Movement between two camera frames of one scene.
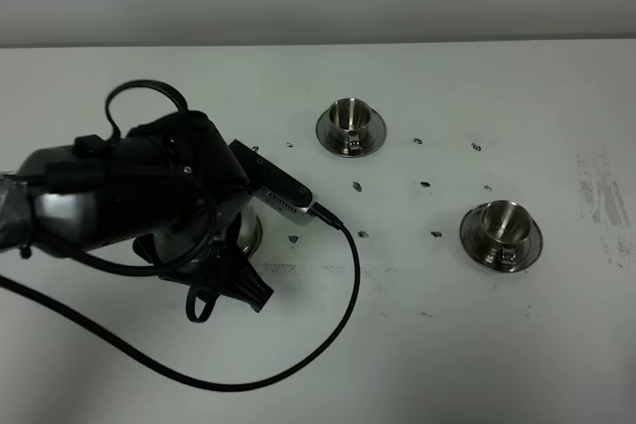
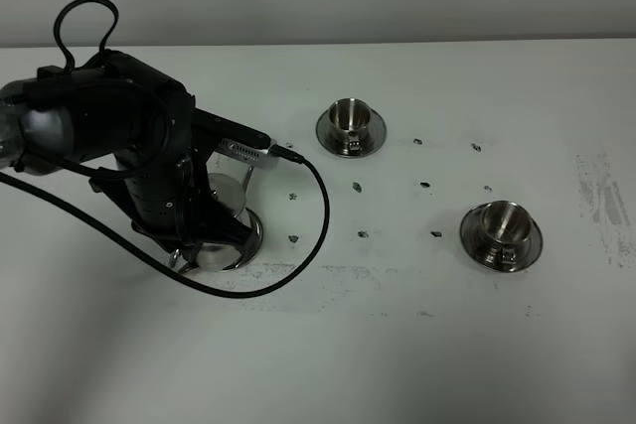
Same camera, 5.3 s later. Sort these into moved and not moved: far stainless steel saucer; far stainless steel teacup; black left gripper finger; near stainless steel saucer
Moved: black left gripper finger
Not moved: far stainless steel teacup; far stainless steel saucer; near stainless steel saucer
